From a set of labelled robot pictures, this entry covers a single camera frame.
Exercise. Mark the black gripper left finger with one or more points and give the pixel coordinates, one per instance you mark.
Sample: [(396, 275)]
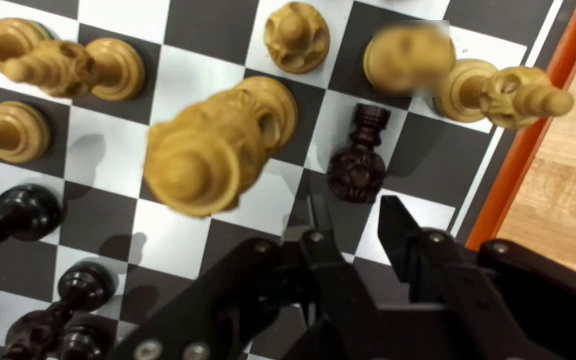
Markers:
[(242, 294)]

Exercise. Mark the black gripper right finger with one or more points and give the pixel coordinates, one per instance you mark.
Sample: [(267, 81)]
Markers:
[(512, 302)]

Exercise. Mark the large light chess piece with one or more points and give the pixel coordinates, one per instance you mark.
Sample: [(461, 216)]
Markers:
[(208, 154)]

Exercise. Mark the light chess piece far right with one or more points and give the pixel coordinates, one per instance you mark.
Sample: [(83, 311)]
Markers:
[(510, 97)]

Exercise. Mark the black pawn chess piece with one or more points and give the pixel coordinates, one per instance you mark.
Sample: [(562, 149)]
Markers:
[(29, 213)]

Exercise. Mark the light pawn chess piece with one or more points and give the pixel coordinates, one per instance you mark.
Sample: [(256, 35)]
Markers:
[(297, 37)]

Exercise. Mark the light chess piece top right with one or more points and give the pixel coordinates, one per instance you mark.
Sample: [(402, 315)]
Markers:
[(406, 59)]

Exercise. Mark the light chess piece top left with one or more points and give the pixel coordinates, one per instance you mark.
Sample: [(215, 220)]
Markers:
[(107, 69)]

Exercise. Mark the light chess piece mid left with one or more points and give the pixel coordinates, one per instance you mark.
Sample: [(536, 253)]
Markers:
[(24, 134)]

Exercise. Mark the light chess piece right edge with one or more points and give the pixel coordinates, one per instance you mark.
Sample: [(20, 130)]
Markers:
[(20, 37)]

